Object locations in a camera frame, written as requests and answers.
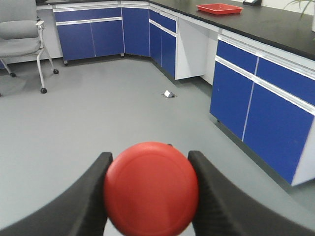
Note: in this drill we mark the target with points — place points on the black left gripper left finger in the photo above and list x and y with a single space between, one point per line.
78 211

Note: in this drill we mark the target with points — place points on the red plastic tray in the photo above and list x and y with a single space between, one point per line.
219 8

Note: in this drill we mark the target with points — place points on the blue right cabinet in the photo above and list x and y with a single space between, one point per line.
266 97

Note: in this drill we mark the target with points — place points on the floor socket box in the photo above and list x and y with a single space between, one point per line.
168 94

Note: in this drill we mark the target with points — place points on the blue corner cabinet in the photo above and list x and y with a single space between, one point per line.
181 46

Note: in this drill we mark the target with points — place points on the green plant leaves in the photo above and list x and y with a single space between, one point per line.
303 7

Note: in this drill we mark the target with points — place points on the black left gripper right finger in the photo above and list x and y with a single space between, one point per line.
226 210

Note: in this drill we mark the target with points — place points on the red mushroom push button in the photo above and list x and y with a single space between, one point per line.
151 189

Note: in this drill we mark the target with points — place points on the black white power socket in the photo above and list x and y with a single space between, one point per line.
252 2

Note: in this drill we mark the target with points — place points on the grey office chair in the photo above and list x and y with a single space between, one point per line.
21 34

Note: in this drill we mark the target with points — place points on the blue back cabinet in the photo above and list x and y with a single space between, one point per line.
90 30

